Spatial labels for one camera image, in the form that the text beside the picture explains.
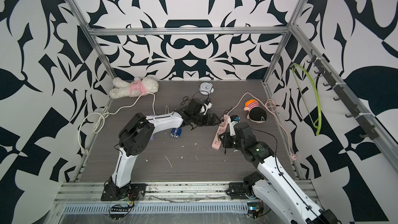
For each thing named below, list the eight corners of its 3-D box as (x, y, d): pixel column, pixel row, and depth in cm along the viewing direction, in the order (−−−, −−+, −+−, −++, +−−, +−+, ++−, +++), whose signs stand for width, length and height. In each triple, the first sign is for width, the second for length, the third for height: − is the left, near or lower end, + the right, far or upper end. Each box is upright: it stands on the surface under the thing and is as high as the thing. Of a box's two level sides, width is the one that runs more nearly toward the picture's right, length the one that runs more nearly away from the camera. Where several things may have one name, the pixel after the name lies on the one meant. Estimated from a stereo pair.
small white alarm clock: (199, 94, 114) (199, 90, 111) (199, 85, 119) (199, 81, 116) (213, 94, 114) (213, 91, 111) (212, 85, 119) (213, 81, 116)
